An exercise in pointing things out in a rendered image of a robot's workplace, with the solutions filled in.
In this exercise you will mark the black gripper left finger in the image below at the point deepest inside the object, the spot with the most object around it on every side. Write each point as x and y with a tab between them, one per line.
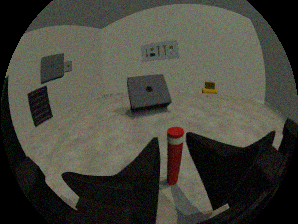
135	187

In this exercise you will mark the red peg with white band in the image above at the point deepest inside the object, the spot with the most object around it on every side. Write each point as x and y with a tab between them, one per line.
175	137

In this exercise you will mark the grey sloped panel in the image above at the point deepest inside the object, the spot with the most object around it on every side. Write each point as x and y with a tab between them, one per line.
148	93

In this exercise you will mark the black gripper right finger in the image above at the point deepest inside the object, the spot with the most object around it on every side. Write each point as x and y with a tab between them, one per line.
223	167

